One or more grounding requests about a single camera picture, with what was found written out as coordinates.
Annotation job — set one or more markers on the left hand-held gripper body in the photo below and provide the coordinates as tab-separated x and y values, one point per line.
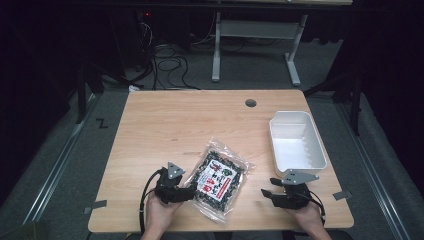
168	185

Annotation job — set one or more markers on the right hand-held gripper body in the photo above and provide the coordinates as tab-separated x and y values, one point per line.
295	193

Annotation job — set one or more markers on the clear bag of dried seaweed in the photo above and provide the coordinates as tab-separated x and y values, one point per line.
218	180

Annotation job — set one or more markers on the white plastic bin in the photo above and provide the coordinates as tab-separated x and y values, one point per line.
296	146

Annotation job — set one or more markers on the person's right hand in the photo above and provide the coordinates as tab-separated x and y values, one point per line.
308	216

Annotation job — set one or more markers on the person's left hand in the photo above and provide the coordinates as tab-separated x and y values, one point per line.
160	213

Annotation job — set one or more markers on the grey tape strip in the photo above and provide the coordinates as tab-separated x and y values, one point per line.
96	205
342	195

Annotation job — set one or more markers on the black floor tape mark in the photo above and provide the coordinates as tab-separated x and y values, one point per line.
102	123

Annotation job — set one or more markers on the black stand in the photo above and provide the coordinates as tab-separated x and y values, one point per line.
355	100
81	96

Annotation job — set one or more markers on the metal floor rail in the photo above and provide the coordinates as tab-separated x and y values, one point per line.
376	176
56	170

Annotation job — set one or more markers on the grey metal desk frame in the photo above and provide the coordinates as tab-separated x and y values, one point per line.
256	29

